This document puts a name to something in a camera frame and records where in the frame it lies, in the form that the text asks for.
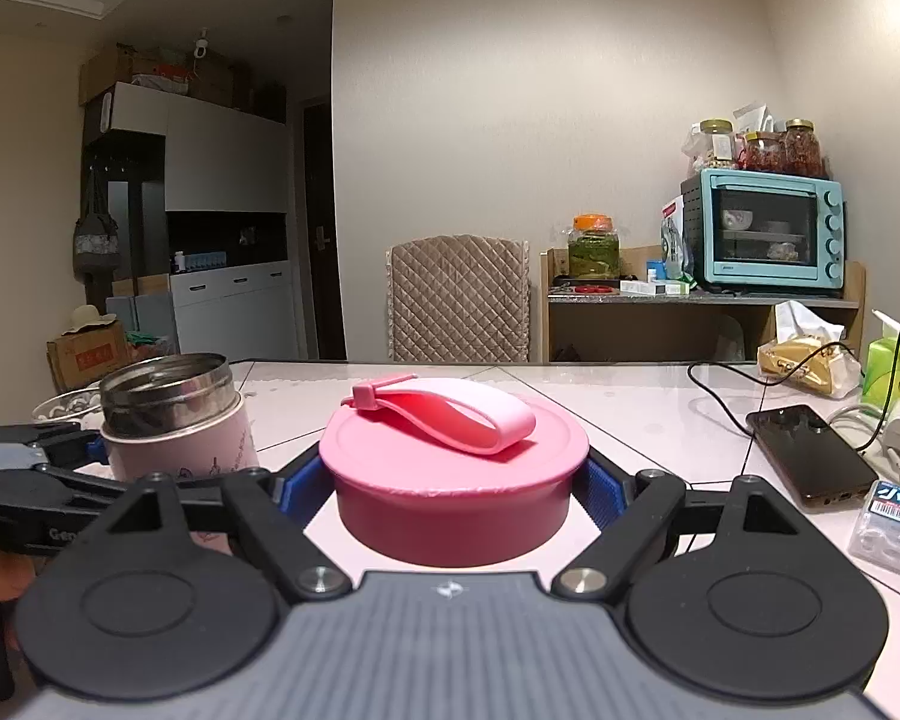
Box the green bundle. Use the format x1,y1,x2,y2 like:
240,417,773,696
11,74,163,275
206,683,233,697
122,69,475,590
124,330,178,362

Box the dark door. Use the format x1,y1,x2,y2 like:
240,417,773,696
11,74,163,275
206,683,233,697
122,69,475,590
302,96,347,361

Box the white paper packet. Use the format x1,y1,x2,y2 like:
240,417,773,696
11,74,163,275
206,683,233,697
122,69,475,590
733,101,774,135

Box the grey hanging bag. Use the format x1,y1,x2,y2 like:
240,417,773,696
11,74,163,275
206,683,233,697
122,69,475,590
73,165,121,286

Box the clear plastic bag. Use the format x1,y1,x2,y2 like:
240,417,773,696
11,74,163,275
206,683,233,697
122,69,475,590
682,124,710,174

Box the blue tray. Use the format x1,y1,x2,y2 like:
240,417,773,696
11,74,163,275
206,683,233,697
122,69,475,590
171,250,230,272

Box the pink bottle cap with strap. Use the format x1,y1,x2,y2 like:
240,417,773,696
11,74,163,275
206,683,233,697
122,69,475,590
319,373,591,569

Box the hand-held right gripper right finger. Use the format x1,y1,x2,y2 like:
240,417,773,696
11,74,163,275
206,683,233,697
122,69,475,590
551,451,841,605

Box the chair with quilted cover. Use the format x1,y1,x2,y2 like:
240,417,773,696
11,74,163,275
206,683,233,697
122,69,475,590
386,236,532,365

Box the wooden shelf unit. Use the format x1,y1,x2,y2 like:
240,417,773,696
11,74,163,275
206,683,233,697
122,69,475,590
540,246,867,365

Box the white and grey cabinet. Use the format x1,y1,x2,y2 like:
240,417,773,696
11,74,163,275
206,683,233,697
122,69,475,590
81,81,301,361

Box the cardboard box with red label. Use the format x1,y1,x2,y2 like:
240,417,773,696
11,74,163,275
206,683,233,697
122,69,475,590
45,321,130,392

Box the white cable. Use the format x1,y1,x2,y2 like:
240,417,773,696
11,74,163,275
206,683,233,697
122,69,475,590
832,401,900,482

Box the glass jar with beige contents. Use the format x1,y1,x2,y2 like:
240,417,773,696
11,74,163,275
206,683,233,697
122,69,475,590
694,118,737,170

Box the dark smartphone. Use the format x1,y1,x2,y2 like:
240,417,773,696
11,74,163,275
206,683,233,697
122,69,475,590
746,405,880,515

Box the pickle jar with orange lid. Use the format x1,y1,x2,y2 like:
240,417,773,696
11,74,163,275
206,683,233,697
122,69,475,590
568,214,620,281

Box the tall jar with red contents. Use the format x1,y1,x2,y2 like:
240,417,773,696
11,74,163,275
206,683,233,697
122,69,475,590
784,118,824,180

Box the turquoise toaster oven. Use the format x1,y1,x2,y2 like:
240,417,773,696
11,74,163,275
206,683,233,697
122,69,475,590
681,169,846,297

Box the clear plastic box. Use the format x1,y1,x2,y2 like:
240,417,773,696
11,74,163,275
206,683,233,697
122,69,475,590
847,478,900,583

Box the flat white box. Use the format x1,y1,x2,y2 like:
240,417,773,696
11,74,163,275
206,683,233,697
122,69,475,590
619,279,691,298

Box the green tissue box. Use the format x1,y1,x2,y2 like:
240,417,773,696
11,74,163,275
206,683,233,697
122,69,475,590
862,336,900,422

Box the yellow bag with tissue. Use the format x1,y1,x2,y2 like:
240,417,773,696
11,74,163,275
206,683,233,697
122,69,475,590
757,300,863,400

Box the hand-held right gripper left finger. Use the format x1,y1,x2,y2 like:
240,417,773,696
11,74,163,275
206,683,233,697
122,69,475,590
67,457,353,602

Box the black cable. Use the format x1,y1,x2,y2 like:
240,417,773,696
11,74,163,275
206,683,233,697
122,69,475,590
688,300,900,458

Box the white plastic bag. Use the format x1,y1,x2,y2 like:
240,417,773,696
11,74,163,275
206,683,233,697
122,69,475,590
712,315,748,362

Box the straw hat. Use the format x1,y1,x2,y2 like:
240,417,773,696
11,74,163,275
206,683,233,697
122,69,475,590
64,305,121,335

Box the pink steel-rimmed bottle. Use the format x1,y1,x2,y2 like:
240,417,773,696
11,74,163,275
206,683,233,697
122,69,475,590
99,352,262,554

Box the green and white bag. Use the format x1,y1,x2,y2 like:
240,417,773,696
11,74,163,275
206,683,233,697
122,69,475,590
660,195,695,283

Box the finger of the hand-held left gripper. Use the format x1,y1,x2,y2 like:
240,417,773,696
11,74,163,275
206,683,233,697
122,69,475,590
0,424,111,470
34,463,140,505

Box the person's left hand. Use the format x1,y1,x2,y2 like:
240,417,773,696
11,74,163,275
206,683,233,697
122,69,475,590
0,546,40,605

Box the red and white bag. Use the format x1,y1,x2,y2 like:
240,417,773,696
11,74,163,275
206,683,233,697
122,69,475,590
131,71,192,95

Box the small jar with red contents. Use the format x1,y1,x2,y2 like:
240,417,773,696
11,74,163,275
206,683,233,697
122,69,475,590
742,131,787,173

